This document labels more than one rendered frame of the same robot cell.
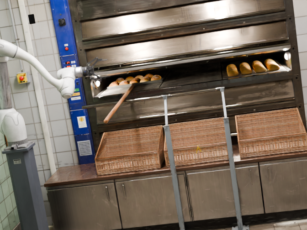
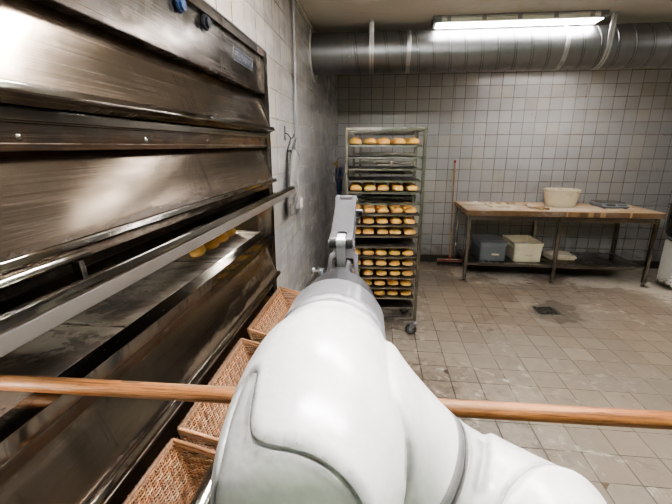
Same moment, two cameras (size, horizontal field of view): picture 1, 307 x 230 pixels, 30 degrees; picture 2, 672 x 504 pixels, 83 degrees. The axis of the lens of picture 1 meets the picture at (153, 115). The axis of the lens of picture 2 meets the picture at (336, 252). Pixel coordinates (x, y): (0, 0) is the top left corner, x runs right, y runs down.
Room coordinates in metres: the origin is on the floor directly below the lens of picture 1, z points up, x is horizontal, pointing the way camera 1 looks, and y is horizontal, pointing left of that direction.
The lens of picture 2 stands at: (4.66, 0.84, 1.64)
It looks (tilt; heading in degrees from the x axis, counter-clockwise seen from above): 15 degrees down; 269
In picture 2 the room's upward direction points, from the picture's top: straight up
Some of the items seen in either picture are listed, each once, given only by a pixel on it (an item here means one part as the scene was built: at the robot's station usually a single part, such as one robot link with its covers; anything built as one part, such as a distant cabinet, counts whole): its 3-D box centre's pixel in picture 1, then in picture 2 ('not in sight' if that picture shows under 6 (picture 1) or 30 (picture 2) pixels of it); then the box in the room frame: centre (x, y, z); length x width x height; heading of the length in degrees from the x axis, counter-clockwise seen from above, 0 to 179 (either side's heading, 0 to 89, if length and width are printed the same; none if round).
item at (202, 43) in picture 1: (184, 44); (184, 179); (5.10, -0.37, 1.54); 1.79 x 0.11 x 0.19; 82
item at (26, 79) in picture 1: (23, 77); not in sight; (5.26, 1.13, 1.46); 0.10 x 0.07 x 0.10; 82
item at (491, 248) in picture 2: not in sight; (487, 247); (2.53, -4.01, 0.35); 0.50 x 0.36 x 0.24; 82
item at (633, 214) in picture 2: not in sight; (544, 241); (1.84, -3.91, 0.45); 2.20 x 0.80 x 0.90; 172
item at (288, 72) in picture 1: (190, 86); (189, 293); (5.12, -0.37, 1.16); 1.80 x 0.06 x 0.04; 82
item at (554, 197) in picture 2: not in sight; (560, 197); (1.68, -3.97, 1.01); 0.43 x 0.42 x 0.21; 172
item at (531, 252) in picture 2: not in sight; (521, 247); (2.12, -3.95, 0.35); 0.50 x 0.36 x 0.24; 84
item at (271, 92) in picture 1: (192, 101); (200, 332); (5.10, -0.37, 1.02); 1.79 x 0.11 x 0.19; 82
